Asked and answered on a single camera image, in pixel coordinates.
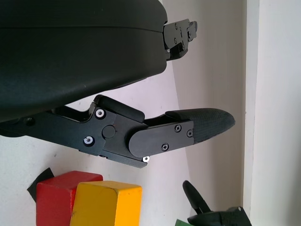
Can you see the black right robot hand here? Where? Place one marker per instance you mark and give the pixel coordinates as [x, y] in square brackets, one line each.
[223, 219]

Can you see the green wooden block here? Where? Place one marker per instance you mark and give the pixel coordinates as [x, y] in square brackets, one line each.
[182, 223]

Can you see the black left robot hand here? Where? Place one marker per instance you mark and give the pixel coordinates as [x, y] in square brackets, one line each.
[70, 47]

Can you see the red wooden block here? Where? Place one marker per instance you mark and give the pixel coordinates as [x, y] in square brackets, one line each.
[54, 200]

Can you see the black tape patch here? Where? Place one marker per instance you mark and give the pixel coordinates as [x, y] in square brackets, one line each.
[35, 186]

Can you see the yellow wooden block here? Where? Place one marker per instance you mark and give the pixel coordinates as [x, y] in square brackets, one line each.
[105, 207]

